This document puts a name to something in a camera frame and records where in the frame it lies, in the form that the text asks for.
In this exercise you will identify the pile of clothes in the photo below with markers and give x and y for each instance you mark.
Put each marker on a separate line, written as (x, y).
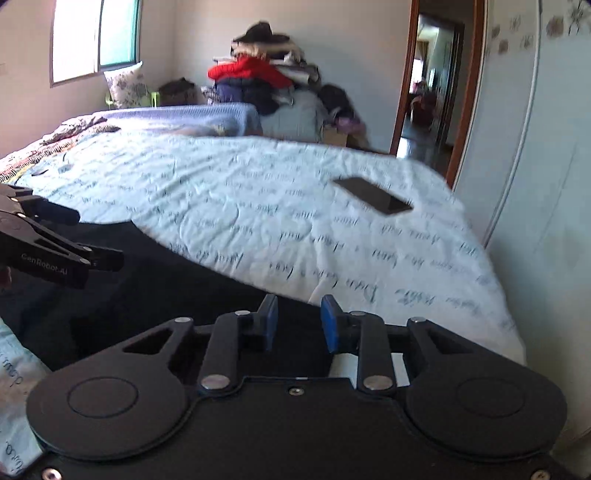
(258, 64)

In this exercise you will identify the green framed window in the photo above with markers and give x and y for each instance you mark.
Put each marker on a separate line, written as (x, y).
(92, 37)

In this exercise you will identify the grey folded bedding bundle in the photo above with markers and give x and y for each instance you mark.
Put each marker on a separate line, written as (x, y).
(291, 115)

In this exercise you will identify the white wardrobe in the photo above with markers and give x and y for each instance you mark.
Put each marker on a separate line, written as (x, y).
(535, 161)

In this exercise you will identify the white printed bed quilt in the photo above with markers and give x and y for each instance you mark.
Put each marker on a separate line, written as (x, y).
(258, 203)

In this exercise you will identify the black smartphone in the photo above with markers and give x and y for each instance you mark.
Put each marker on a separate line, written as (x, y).
(373, 195)

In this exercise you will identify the dark brown bag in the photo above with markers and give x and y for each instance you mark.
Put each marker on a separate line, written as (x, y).
(178, 92)

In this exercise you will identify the green plastic stool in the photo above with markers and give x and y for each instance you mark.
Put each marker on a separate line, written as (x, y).
(154, 98)

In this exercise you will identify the brown wooden door frame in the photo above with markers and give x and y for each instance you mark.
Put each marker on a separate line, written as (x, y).
(406, 78)

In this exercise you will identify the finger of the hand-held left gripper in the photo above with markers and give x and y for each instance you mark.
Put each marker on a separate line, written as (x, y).
(51, 210)
(104, 261)

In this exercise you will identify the floral pillow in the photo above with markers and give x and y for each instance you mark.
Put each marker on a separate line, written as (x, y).
(127, 85)

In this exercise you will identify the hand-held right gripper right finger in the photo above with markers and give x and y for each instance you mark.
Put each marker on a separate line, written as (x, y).
(331, 323)

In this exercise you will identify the blue knitted blanket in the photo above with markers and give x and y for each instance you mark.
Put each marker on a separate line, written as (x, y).
(184, 119)

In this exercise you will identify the black backpack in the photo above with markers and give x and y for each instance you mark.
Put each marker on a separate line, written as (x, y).
(334, 99)

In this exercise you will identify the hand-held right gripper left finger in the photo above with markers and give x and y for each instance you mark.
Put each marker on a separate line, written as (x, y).
(268, 323)

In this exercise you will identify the black pants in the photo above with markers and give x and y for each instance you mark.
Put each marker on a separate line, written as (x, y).
(152, 295)

